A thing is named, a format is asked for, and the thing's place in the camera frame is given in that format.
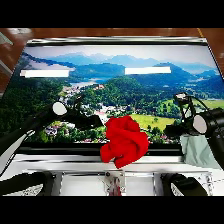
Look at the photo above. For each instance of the pale green garment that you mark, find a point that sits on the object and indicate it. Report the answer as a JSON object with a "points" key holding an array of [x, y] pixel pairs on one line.
{"points": [[195, 151]]}

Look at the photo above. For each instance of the red T-shirt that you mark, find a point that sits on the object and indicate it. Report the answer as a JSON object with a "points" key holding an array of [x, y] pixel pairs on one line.
{"points": [[125, 141]]}

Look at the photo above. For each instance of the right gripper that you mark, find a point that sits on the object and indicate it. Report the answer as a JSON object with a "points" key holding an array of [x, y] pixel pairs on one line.
{"points": [[176, 130]]}

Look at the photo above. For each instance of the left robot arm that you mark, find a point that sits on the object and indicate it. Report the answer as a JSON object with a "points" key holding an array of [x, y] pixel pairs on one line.
{"points": [[20, 136]]}

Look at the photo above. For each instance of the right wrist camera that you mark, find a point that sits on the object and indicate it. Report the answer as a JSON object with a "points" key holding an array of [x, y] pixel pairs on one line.
{"points": [[182, 98]]}

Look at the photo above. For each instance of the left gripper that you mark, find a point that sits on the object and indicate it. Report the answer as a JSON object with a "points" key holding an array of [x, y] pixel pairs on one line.
{"points": [[85, 120]]}

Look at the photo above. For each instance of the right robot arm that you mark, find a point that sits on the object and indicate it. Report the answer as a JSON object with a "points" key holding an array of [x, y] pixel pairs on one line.
{"points": [[213, 125]]}

